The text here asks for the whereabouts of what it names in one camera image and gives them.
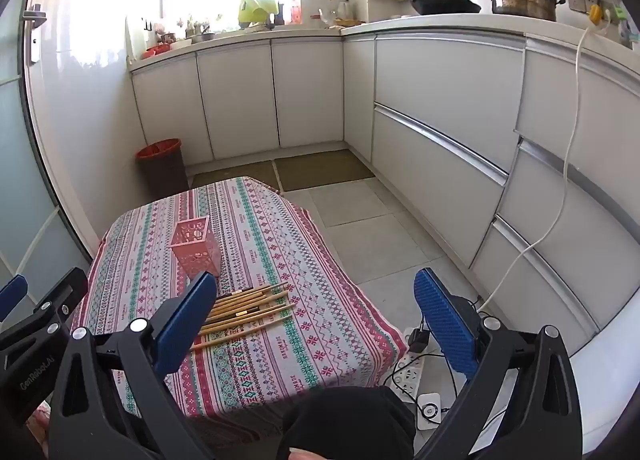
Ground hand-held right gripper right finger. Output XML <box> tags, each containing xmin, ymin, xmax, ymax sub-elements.
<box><xmin>413</xmin><ymin>267</ymin><xmax>584</xmax><ymax>460</ymax></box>

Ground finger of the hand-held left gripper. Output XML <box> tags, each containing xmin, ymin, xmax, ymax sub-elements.
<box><xmin>0</xmin><ymin>274</ymin><xmax>29</xmax><ymax>322</ymax></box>
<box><xmin>0</xmin><ymin>267</ymin><xmax>89</xmax><ymax>356</ymax></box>

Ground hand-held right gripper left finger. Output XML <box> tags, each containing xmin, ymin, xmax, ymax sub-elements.
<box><xmin>47</xmin><ymin>270</ymin><xmax>218</xmax><ymax>460</ymax></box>

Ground bundle of bamboo chopsticks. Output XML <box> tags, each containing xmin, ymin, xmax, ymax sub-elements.
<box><xmin>190</xmin><ymin>281</ymin><xmax>297</xmax><ymax>352</ymax></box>

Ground pink perforated utensil holder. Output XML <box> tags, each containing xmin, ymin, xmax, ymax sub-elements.
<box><xmin>170</xmin><ymin>216</ymin><xmax>222</xmax><ymax>278</ymax></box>

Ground black power adapter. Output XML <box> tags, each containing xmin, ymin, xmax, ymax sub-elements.
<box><xmin>407</xmin><ymin>327</ymin><xmax>431</xmax><ymax>354</ymax></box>

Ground white power strip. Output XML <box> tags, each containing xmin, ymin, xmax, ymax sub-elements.
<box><xmin>387</xmin><ymin>327</ymin><xmax>427</xmax><ymax>398</ymax></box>

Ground white round charger device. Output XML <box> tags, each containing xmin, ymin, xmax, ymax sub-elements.
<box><xmin>416</xmin><ymin>392</ymin><xmax>442</xmax><ymax>431</ymax></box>

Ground patterned woven tablecloth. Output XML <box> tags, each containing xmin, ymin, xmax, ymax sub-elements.
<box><xmin>70</xmin><ymin>176</ymin><xmax>408</xmax><ymax>421</ymax></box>

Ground frosted glass door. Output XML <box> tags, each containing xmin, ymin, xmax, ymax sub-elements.
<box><xmin>0</xmin><ymin>0</ymin><xmax>101</xmax><ymax>301</ymax></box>

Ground person's black trouser leg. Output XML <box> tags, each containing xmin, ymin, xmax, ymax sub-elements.
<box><xmin>276</xmin><ymin>386</ymin><xmax>417</xmax><ymax>460</ymax></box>

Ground brown floor mat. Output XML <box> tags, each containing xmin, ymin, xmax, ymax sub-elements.
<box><xmin>191</xmin><ymin>160</ymin><xmax>279</xmax><ymax>189</ymax></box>
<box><xmin>274</xmin><ymin>149</ymin><xmax>376</xmax><ymax>192</ymax></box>

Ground brown trash bin red rim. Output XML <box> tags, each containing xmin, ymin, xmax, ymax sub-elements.
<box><xmin>134</xmin><ymin>138</ymin><xmax>190</xmax><ymax>201</ymax></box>

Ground white cabinet with drawers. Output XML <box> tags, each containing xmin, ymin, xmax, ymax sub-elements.
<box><xmin>342</xmin><ymin>31</ymin><xmax>640</xmax><ymax>356</ymax></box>

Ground white cabinet with hinged doors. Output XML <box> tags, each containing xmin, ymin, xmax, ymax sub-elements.
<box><xmin>130</xmin><ymin>35</ymin><xmax>347</xmax><ymax>167</ymax></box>

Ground white kitchen countertop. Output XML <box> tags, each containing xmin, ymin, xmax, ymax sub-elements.
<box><xmin>128</xmin><ymin>13</ymin><xmax>640</xmax><ymax>72</ymax></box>

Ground green plastic container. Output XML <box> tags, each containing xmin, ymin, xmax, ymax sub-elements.
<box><xmin>238</xmin><ymin>0</ymin><xmax>279</xmax><ymax>27</ymax></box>

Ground black floor cable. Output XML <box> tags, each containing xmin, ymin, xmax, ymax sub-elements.
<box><xmin>384</xmin><ymin>354</ymin><xmax>463</xmax><ymax>423</ymax></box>

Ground white power cable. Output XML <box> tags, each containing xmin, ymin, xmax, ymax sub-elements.
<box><xmin>477</xmin><ymin>18</ymin><xmax>612</xmax><ymax>313</ymax></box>

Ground metal door handle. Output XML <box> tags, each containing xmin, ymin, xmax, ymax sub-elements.
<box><xmin>22</xmin><ymin>4</ymin><xmax>49</xmax><ymax>64</ymax></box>

